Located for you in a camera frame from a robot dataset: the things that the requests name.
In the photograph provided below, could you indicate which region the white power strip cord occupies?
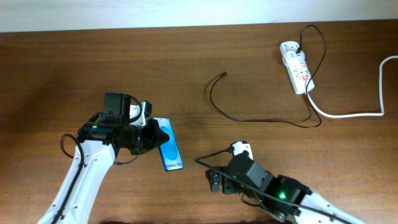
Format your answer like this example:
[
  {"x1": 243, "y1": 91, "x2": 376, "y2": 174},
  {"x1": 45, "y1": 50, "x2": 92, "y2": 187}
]
[{"x1": 306, "y1": 55, "x2": 398, "y2": 119}]

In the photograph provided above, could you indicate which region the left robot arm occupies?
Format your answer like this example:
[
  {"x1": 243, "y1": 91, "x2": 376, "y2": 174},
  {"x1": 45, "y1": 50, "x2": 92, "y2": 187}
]
[{"x1": 39, "y1": 93, "x2": 170, "y2": 223}]

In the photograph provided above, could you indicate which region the black charger cable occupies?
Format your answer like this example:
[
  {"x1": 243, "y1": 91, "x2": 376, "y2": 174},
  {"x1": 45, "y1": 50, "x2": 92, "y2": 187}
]
[{"x1": 209, "y1": 24, "x2": 327, "y2": 129}]

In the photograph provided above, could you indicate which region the white power strip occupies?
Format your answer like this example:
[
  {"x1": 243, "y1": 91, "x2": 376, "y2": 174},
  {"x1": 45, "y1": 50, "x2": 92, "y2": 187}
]
[{"x1": 280, "y1": 41, "x2": 315, "y2": 95}]

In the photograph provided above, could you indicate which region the blue Galaxy smartphone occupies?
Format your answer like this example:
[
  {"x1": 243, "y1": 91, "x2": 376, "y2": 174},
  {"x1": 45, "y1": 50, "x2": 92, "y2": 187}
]
[{"x1": 154, "y1": 118, "x2": 184, "y2": 172}]

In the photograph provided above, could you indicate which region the white USB charger plug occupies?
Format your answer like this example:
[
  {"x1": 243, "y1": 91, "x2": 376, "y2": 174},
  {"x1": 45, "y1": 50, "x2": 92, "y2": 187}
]
[{"x1": 282, "y1": 50, "x2": 305, "y2": 67}]

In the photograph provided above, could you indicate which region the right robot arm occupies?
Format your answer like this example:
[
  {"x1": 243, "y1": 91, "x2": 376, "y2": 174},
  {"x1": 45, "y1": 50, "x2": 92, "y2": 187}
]
[{"x1": 196, "y1": 151, "x2": 363, "y2": 224}]

